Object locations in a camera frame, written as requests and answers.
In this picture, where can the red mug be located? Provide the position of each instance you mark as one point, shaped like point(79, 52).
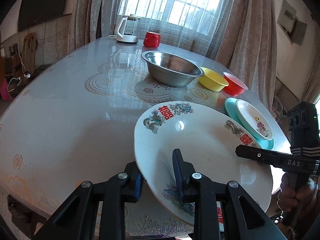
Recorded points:
point(152, 39)

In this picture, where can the red plastic bowl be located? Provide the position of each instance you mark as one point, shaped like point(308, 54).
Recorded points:
point(235, 86)

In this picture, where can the stainless steel bowl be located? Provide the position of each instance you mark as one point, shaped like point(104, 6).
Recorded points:
point(170, 69)

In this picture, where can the left beige curtain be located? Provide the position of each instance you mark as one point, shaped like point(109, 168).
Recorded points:
point(90, 20)

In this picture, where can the large oval patterned plate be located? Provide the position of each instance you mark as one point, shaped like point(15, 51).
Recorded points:
point(207, 139)

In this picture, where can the white glass electric kettle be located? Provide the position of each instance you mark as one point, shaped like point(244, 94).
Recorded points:
point(127, 29)

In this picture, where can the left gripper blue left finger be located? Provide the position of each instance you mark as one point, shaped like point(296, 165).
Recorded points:
point(138, 181)

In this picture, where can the wooden folding chair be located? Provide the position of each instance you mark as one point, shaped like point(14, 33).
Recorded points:
point(28, 53)

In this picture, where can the teal round plate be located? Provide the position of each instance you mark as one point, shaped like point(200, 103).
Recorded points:
point(230, 109)

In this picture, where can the small white floral plate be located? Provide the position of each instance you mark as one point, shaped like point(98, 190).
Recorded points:
point(253, 120)

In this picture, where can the right beige curtain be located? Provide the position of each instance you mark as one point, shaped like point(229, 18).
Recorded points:
point(249, 46)

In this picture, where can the beige curtain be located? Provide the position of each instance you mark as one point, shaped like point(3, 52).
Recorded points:
point(249, 46)
point(90, 20)

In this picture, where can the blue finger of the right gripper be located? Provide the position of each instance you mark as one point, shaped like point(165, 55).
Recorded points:
point(261, 155)

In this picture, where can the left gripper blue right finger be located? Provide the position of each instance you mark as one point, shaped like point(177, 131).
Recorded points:
point(179, 172)

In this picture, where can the yellow plastic bowl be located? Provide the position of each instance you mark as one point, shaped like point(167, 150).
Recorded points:
point(212, 80)

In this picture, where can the sheer white window curtain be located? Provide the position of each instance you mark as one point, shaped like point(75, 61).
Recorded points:
point(194, 25)

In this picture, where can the wall mounted black television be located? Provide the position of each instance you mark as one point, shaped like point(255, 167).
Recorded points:
point(33, 12)

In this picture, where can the person right hand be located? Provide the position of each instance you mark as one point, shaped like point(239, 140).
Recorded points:
point(288, 198)

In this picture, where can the wall electrical box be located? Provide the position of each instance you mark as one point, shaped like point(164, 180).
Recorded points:
point(293, 28)

